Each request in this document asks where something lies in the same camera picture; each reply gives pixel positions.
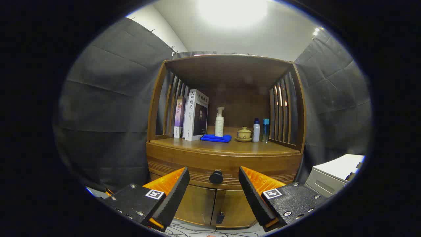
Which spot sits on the yellow lidded teacup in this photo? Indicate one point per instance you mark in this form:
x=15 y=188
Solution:
x=244 y=133

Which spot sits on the wooden cabinet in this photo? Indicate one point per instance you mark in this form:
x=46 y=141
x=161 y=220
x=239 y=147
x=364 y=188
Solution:
x=230 y=75

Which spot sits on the white pump bottle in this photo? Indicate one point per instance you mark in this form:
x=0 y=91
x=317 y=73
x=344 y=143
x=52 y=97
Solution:
x=219 y=125

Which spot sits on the white portrait book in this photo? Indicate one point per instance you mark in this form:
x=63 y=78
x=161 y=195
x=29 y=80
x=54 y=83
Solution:
x=196 y=115

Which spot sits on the wooden cabinet door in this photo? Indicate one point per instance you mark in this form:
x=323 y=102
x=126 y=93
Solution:
x=235 y=207
x=197 y=204

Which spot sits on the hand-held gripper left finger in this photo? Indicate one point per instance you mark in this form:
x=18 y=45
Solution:
x=174 y=194

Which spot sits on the purple book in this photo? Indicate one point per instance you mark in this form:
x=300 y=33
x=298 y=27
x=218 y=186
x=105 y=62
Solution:
x=179 y=115

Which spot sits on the wooden countertop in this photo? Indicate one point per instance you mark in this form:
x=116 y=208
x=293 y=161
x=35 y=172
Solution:
x=230 y=147

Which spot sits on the teal clear bottle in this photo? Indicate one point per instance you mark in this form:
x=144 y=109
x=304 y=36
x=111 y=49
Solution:
x=265 y=130

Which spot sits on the blue folded cloth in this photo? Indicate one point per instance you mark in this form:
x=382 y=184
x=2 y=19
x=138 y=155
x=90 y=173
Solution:
x=215 y=138

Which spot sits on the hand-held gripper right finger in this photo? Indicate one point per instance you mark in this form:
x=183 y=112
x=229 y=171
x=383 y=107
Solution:
x=255 y=197

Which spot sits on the white bottle blue cap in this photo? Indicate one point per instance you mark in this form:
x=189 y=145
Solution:
x=256 y=131

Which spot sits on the black drawer knob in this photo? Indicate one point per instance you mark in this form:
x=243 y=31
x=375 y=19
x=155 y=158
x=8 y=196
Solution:
x=216 y=177

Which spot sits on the wooden drawer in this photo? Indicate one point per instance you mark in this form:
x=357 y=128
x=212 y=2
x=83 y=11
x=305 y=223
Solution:
x=190 y=164

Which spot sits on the grey metal cabinet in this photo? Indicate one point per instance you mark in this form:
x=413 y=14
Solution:
x=329 y=177

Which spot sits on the yellow saucer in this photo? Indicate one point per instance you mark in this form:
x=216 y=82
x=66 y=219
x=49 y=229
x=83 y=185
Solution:
x=243 y=140

